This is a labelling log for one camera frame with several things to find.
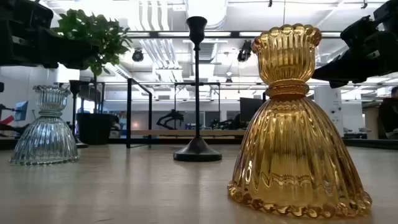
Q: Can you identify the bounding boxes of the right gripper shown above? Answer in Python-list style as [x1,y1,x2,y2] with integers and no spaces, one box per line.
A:
[312,0,398,89]

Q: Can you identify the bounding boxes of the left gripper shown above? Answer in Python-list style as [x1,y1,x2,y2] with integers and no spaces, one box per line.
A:
[0,0,99,70]

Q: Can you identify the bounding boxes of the amber glass candle holder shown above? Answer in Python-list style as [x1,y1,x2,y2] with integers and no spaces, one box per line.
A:
[226,22,373,219]

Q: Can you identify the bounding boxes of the green tinted glass candle holder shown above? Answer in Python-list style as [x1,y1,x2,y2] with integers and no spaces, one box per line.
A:
[9,84,80,167]

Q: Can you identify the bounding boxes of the tall black candlestick holder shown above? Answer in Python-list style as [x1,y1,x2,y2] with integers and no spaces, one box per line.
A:
[173,16,223,162]

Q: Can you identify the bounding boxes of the green leafy plant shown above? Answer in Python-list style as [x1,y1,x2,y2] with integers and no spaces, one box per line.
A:
[50,8,134,114]

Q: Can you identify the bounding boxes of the white column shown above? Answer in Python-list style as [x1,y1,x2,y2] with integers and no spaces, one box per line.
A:
[313,85,345,138]

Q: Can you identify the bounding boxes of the person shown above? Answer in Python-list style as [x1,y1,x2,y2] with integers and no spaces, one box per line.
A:
[377,86,398,140]

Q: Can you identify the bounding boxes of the black ceiling spotlight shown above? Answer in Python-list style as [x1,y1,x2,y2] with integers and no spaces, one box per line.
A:
[131,49,145,63]
[236,40,253,63]

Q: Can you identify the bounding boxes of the black plant pot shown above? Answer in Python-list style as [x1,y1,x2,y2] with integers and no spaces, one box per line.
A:
[76,112,116,146]

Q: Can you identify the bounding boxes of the blue screen monitor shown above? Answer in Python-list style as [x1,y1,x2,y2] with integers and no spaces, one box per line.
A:
[14,100,29,122]

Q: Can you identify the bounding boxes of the black computer monitor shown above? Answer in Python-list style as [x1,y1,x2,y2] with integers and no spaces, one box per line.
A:
[239,97,265,124]

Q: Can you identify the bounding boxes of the black metal rig frame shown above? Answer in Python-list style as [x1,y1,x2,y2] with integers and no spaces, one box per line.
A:
[0,136,398,151]

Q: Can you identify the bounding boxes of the wooden shelf black frame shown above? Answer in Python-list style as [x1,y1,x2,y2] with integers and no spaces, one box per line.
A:
[126,77,247,149]

